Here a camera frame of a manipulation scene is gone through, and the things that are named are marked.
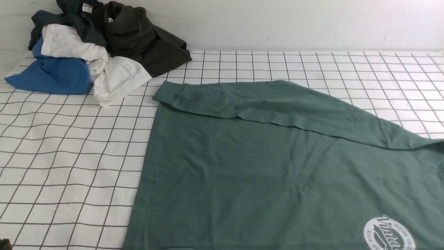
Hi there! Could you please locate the green long sleeve shirt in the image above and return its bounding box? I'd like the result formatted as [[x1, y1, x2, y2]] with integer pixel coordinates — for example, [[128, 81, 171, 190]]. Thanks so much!
[[122, 81, 444, 250]]

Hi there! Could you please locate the white shirt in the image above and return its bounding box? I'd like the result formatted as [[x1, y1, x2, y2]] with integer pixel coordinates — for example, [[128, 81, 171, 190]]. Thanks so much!
[[41, 24, 151, 107]]

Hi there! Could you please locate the dark olive shirt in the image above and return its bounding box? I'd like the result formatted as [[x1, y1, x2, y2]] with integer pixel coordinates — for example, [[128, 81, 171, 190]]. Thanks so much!
[[92, 1, 192, 77]]

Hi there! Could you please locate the blue shirt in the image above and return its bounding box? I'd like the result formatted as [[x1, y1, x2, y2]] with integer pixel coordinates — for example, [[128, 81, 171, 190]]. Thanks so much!
[[5, 38, 91, 95]]

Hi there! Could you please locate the dark navy shirt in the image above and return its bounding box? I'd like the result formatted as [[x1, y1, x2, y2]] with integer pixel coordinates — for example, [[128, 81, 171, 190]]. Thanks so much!
[[27, 0, 108, 51]]

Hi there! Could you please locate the white grid tablecloth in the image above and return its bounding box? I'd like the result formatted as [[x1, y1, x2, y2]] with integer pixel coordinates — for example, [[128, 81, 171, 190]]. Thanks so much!
[[0, 50, 444, 250]]

